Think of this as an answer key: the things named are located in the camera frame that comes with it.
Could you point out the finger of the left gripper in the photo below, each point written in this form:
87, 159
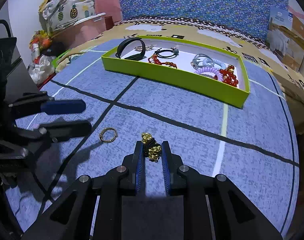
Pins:
63, 131
56, 107

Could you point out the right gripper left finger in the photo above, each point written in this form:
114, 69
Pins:
135, 166

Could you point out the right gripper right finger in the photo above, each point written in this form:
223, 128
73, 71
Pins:
173, 183

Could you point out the black tie with teal bead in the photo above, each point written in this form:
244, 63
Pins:
167, 53

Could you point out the colourful plastic bag pile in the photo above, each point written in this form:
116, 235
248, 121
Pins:
44, 50

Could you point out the pink storage box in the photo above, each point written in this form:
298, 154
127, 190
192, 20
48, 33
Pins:
82, 32

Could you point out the pineapple print bag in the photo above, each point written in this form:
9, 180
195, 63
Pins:
60, 14

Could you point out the green shallow tray box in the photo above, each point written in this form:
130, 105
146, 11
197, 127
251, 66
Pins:
184, 75

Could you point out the beige patterned bed sheet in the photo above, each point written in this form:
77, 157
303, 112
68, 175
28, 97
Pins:
250, 48

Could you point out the cardboard bedding box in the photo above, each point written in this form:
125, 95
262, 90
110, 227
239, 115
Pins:
285, 37

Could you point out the black bracelet band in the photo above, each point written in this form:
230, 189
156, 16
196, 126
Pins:
126, 49

